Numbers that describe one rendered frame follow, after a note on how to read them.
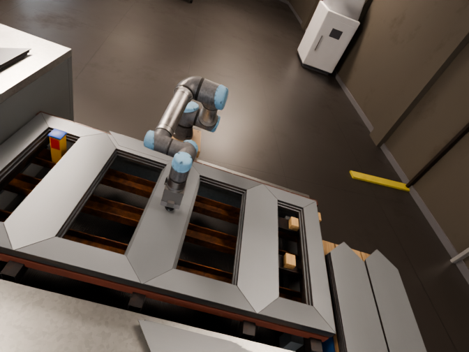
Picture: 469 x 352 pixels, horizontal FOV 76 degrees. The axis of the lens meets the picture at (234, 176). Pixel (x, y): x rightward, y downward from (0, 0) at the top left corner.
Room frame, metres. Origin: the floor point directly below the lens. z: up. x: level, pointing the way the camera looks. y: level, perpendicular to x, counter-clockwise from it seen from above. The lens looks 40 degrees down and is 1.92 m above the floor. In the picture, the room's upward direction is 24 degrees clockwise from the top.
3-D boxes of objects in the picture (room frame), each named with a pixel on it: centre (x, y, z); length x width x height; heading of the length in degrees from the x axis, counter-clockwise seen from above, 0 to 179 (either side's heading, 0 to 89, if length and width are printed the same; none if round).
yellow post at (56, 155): (0.99, 0.85, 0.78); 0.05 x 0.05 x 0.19; 10
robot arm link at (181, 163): (0.88, 0.21, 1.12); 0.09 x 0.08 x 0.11; 7
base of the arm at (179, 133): (1.60, 0.44, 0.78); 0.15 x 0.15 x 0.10
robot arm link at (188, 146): (0.98, 0.24, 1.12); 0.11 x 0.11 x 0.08; 7
